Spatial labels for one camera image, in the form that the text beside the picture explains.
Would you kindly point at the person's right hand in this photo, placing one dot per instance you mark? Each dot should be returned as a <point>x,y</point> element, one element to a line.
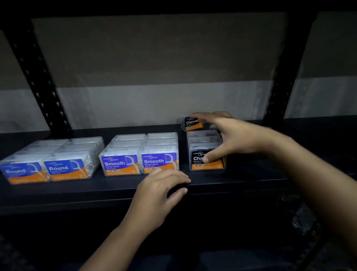
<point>242,139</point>

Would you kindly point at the person's left hand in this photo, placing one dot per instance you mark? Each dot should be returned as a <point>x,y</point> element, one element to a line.
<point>150,203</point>

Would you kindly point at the black label dental floss box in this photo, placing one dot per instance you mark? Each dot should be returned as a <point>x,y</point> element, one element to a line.
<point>196,159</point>
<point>192,125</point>

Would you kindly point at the dark metal shelf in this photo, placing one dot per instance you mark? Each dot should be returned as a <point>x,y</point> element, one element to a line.
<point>83,195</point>

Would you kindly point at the group of floss boxes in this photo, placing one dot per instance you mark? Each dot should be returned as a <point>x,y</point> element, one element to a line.
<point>64,169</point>

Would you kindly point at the person's right forearm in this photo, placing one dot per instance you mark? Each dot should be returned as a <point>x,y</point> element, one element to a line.
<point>320,184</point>

